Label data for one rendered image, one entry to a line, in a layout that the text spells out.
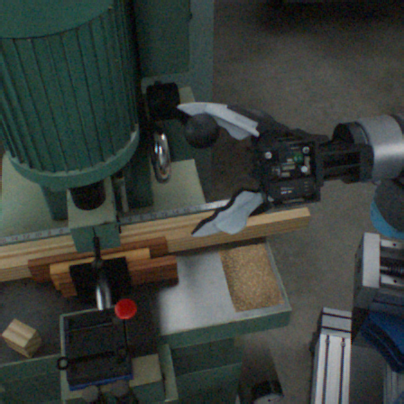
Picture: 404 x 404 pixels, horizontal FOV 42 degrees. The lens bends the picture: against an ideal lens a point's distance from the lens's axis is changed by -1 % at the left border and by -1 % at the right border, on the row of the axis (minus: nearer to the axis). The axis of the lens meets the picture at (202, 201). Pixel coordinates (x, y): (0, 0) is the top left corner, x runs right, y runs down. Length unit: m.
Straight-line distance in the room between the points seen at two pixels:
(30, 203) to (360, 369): 1.03
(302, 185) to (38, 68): 0.29
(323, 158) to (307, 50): 2.42
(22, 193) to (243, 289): 0.57
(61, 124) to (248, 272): 0.44
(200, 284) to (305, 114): 1.77
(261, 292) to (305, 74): 2.04
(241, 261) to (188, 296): 0.11
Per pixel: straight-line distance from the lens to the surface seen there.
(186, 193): 1.17
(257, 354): 1.18
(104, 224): 0.80
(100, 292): 0.86
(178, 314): 0.90
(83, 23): 0.55
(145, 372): 0.80
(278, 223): 0.97
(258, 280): 0.91
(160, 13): 0.84
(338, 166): 0.58
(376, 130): 0.62
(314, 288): 2.00
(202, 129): 0.51
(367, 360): 1.68
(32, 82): 0.58
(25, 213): 1.20
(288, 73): 2.82
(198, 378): 1.09
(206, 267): 0.94
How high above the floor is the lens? 1.70
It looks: 51 degrees down
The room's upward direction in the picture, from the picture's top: straight up
